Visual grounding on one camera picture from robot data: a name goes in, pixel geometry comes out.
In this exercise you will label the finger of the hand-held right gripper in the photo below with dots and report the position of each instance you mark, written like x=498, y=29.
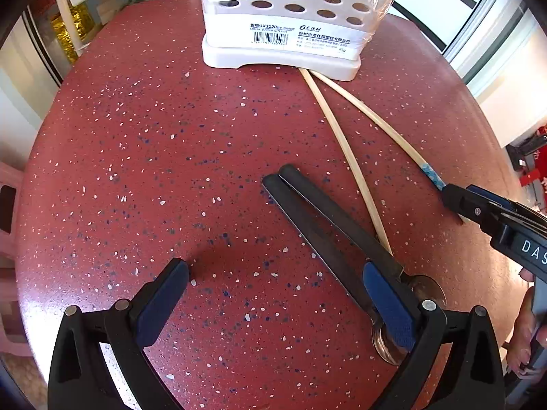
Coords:
x=466, y=205
x=487, y=194

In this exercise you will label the blue patterned bamboo chopstick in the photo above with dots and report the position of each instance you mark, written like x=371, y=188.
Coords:
x=429, y=174

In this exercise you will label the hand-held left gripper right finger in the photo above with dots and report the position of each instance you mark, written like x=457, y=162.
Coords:
x=391, y=307

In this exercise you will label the person's right hand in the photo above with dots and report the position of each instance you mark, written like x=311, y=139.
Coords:
x=522, y=337

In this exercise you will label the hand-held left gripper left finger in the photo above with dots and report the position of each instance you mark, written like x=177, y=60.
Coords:
x=164, y=303

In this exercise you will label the white plastic utensil holder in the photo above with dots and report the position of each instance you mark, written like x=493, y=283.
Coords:
x=299, y=17

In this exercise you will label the golden foil sheet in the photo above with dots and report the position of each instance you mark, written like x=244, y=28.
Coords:
x=68, y=30

